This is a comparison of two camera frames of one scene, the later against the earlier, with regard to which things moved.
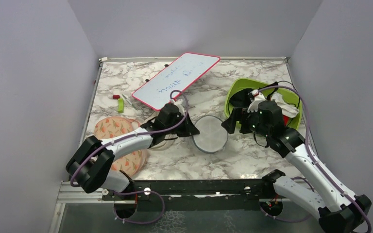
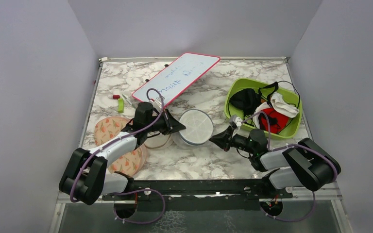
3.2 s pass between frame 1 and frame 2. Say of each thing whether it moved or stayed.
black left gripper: moved
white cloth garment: stayed
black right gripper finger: moved
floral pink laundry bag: stayed
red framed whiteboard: stayed
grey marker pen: stayed
